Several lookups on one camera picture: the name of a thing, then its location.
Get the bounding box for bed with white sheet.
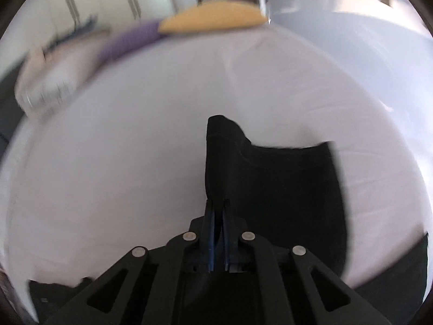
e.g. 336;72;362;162
0;24;430;312

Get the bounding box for folded beige duvet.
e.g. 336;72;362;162
15;29;112;119

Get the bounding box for purple pillow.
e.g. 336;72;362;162
98;18;166;63

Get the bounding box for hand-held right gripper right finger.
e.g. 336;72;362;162
221;199;389;325

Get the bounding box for yellow pillow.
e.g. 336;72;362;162
160;0;268;36

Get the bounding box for black pants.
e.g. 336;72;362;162
205;115;349;278

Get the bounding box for dark grey headboard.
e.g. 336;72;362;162
0;64;28;150

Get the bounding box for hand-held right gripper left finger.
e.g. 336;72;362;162
44;200;217;325

